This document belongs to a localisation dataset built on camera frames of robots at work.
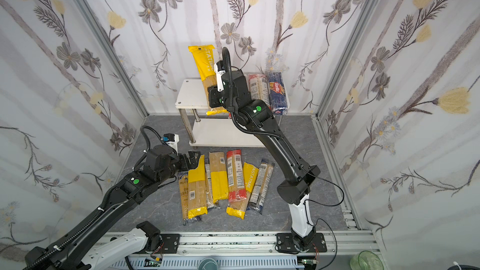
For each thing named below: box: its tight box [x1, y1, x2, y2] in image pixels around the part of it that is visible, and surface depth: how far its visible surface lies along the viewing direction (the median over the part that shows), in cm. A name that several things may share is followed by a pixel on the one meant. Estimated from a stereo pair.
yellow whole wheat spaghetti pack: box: [208, 151, 229, 204], surface depth 92 cm
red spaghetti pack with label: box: [226, 149, 247, 202], surface depth 90 cm
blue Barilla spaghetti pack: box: [268, 71, 289, 116], surface depth 80 cm
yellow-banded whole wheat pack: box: [187, 155, 209, 220], surface depth 84 cm
